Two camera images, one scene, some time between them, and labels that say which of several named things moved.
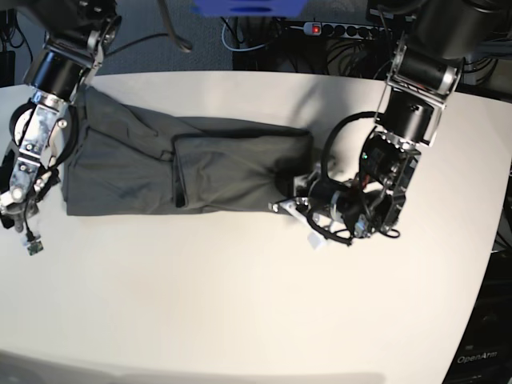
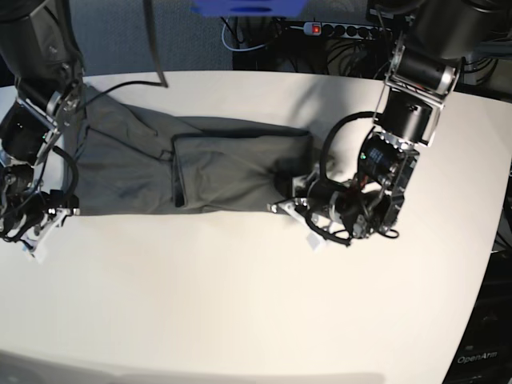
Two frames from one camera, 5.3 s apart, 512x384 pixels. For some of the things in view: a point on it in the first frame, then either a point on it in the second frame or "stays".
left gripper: [325, 209] stays
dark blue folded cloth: [250, 8] stays
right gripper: [17, 205] to [34, 242]
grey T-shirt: [123, 158] stays
